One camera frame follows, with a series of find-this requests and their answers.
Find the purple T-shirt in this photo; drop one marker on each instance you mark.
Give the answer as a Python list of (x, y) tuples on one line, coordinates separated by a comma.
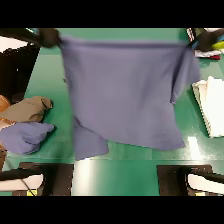
[(126, 93)]

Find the brown garment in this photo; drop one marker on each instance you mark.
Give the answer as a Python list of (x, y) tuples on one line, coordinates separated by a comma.
[(28, 110)]

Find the purple garment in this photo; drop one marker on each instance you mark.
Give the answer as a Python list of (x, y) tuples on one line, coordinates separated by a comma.
[(25, 136)]

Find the white garment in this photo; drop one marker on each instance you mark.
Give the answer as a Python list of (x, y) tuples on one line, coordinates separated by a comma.
[(213, 106)]

